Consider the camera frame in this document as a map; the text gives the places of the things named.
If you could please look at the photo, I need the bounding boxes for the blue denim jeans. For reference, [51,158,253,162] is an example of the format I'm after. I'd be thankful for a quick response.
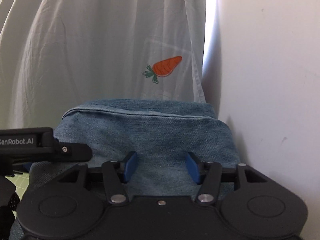
[9,99,242,240]

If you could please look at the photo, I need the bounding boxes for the green grid bed sheet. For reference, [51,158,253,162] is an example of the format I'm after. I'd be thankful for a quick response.
[7,173,29,214]

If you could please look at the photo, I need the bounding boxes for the grey carrot print fabric wardrobe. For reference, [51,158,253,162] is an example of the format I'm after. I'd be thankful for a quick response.
[1,0,207,129]

